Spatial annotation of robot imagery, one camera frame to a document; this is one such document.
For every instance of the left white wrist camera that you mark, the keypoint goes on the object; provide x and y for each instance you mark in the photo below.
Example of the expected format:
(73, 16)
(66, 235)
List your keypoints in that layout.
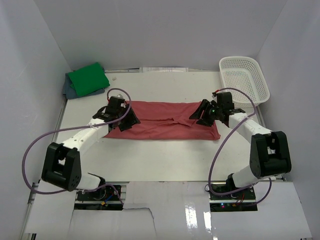
(120, 97)

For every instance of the white paper sheets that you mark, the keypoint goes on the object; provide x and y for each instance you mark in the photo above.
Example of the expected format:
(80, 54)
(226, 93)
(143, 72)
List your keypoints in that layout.
(163, 69)

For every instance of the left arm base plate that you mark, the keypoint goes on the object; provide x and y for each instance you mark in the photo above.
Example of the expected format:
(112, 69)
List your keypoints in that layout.
(105, 199)

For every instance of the red t-shirt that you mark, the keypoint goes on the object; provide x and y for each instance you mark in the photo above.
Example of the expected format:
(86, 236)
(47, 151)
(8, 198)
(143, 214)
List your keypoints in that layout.
(165, 121)

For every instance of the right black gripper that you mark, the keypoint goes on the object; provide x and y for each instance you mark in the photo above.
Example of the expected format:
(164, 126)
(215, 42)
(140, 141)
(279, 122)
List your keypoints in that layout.
(196, 115)

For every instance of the white plastic basket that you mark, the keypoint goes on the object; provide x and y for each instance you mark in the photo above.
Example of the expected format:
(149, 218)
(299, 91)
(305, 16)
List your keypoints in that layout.
(244, 73)

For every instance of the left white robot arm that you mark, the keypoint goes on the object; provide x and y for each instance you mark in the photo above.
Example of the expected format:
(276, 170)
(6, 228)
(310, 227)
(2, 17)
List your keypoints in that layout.
(62, 165)

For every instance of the green folded t-shirt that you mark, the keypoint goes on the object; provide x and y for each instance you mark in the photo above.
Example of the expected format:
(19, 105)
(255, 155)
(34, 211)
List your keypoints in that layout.
(89, 79)

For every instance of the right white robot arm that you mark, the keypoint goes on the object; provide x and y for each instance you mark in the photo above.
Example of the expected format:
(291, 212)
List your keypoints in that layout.
(269, 150)

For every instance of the blue folded t-shirt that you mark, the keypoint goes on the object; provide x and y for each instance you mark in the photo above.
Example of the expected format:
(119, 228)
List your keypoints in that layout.
(71, 93)

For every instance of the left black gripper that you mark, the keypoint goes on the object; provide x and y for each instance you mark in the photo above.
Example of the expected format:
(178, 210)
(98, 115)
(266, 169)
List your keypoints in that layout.
(132, 119)

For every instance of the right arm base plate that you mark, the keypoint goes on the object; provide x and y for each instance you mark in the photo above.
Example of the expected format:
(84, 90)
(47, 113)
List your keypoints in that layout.
(242, 201)

